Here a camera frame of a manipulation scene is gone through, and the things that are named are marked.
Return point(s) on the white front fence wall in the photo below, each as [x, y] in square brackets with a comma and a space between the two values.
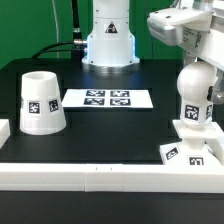
[110, 178]

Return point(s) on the white left fence wall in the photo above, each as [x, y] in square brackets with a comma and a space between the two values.
[4, 131]

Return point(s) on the white lamp bulb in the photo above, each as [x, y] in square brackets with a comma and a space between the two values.
[193, 85]

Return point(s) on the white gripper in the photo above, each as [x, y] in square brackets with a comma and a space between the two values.
[197, 26]

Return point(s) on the white marker sheet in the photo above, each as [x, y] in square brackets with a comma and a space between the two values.
[101, 98]

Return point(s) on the white lamp shade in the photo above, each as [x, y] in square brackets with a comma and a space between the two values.
[41, 111]

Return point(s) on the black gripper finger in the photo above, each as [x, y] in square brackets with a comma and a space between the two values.
[216, 92]

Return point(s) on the white lamp base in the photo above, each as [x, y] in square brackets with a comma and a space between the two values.
[197, 147]

